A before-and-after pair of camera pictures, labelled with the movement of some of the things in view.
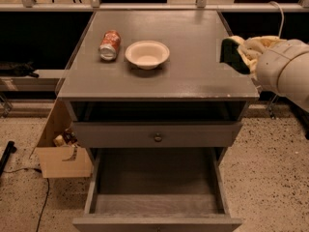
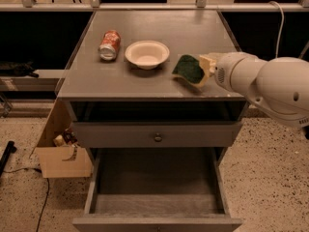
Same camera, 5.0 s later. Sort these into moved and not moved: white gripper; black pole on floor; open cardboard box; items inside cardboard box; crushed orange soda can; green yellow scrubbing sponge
Moved: white gripper; green yellow scrubbing sponge
Not moved: items inside cardboard box; open cardboard box; black pole on floor; crushed orange soda can
